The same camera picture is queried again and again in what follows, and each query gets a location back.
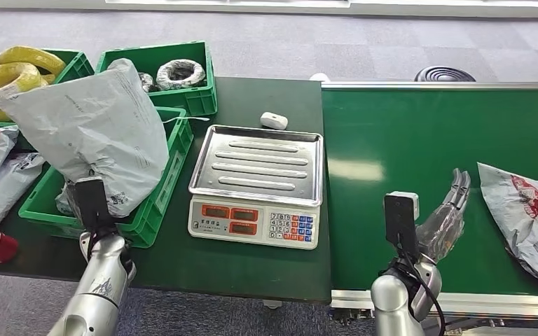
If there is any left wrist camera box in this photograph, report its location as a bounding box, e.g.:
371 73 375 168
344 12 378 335
67 176 118 233

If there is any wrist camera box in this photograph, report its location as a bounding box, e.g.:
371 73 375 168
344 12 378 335
67 176 118 233
383 190 421 260

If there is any large grey courier package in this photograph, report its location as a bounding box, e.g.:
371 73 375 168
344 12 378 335
0 57 210 219

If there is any white electronic scale steel tray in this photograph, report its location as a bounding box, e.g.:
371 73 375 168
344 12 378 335
187 124 324 251

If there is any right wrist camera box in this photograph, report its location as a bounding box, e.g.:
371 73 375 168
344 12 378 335
383 190 421 260

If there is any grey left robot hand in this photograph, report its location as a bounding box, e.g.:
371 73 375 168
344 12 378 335
55 183 81 218

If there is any large green plastic basket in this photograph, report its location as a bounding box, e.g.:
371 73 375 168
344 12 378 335
18 107 195 249

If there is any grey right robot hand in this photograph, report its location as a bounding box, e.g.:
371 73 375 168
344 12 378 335
415 167 471 265

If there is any small white case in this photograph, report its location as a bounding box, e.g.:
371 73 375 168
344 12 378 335
259 111 289 131

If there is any green basket with yellow coils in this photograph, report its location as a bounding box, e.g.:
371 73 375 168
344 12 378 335
0 48 96 152

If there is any green conveyor belt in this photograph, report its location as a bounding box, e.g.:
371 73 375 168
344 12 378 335
321 80 538 336

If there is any black wrapped wire coil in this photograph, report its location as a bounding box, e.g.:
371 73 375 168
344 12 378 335
138 71 158 94

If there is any crumpled grey courier package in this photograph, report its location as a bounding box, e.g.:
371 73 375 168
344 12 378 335
476 162 538 295

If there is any yellow wire coil white label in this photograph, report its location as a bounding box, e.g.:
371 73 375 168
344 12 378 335
0 62 43 110

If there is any green basket with wrapped coils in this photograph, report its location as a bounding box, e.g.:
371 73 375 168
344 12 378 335
95 41 218 117

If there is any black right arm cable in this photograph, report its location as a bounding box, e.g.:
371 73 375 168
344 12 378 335
396 232 446 336

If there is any black round ribbed object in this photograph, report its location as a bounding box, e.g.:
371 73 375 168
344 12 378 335
413 65 477 83

